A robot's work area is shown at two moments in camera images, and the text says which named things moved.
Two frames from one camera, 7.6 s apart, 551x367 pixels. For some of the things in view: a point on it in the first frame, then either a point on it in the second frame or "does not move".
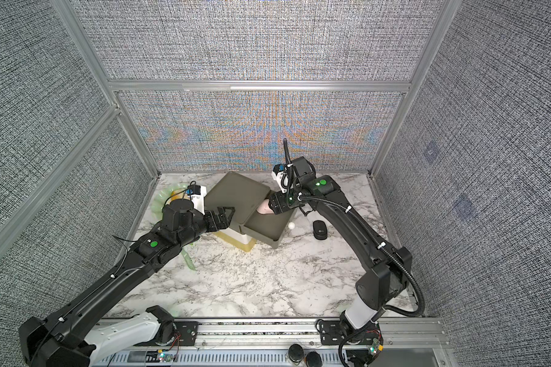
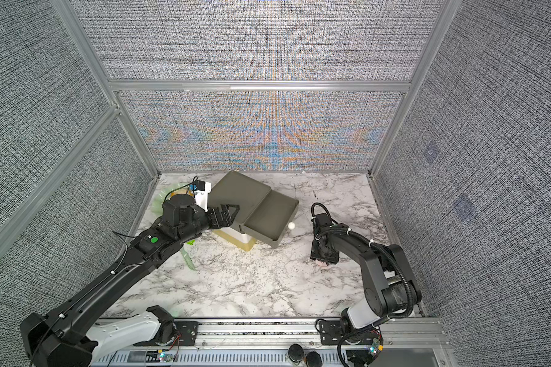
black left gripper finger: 224,219 does not move
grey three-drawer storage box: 231,190 does not move
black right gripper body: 286,201 to 316,251
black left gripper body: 210,222 does not move
